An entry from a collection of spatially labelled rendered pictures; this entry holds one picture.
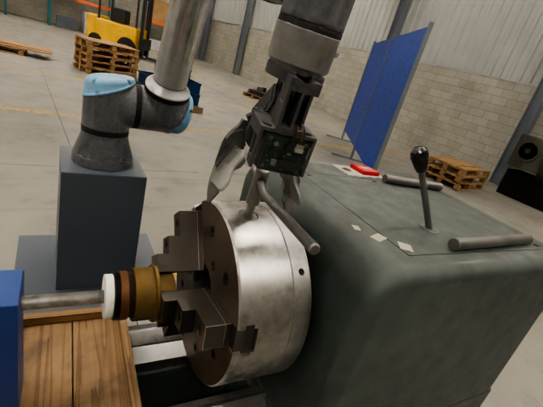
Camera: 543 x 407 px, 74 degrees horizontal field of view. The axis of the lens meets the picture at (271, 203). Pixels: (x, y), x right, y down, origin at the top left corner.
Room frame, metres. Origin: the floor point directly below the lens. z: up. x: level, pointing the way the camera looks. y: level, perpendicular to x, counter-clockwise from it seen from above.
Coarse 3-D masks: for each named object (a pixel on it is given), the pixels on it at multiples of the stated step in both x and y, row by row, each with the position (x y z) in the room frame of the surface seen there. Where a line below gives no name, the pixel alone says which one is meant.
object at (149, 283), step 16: (112, 272) 0.47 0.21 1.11; (128, 272) 0.47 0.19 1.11; (144, 272) 0.47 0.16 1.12; (128, 288) 0.44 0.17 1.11; (144, 288) 0.45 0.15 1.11; (160, 288) 0.46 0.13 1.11; (128, 304) 0.43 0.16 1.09; (144, 304) 0.44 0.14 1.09; (160, 304) 0.45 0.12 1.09; (112, 320) 0.43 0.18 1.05; (144, 320) 0.45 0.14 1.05
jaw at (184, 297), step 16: (176, 304) 0.45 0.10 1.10; (192, 304) 0.44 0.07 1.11; (208, 304) 0.45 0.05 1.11; (160, 320) 0.44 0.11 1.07; (176, 320) 0.44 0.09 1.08; (192, 320) 0.43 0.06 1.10; (208, 320) 0.41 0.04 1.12; (224, 320) 0.42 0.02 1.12; (208, 336) 0.40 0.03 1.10; (224, 336) 0.41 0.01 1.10; (240, 336) 0.41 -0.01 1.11; (240, 352) 0.41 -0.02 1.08
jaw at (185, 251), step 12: (180, 216) 0.56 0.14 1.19; (192, 216) 0.57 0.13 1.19; (180, 228) 0.55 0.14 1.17; (192, 228) 0.56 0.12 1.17; (168, 240) 0.53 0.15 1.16; (180, 240) 0.54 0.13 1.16; (192, 240) 0.55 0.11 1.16; (168, 252) 0.52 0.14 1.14; (180, 252) 0.53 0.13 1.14; (192, 252) 0.54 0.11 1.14; (156, 264) 0.50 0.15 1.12; (168, 264) 0.50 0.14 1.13; (180, 264) 0.52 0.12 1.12; (192, 264) 0.53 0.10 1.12; (204, 264) 0.54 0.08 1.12
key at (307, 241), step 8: (264, 184) 0.51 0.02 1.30; (264, 192) 0.48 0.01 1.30; (264, 200) 0.47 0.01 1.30; (272, 200) 0.45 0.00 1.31; (272, 208) 0.43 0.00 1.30; (280, 208) 0.41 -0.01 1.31; (280, 216) 0.39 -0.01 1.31; (288, 216) 0.38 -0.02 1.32; (288, 224) 0.37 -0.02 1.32; (296, 224) 0.36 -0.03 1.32; (296, 232) 0.34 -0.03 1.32; (304, 232) 0.34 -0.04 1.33; (304, 240) 0.32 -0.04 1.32; (312, 240) 0.32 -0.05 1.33; (312, 248) 0.31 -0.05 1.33
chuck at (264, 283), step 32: (224, 224) 0.50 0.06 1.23; (256, 224) 0.52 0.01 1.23; (224, 256) 0.48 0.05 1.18; (256, 256) 0.47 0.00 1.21; (192, 288) 0.56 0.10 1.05; (224, 288) 0.46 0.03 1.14; (256, 288) 0.44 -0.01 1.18; (288, 288) 0.46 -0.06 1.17; (256, 320) 0.42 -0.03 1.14; (288, 320) 0.45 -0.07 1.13; (192, 352) 0.51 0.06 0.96; (224, 352) 0.42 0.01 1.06; (256, 352) 0.42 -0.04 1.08
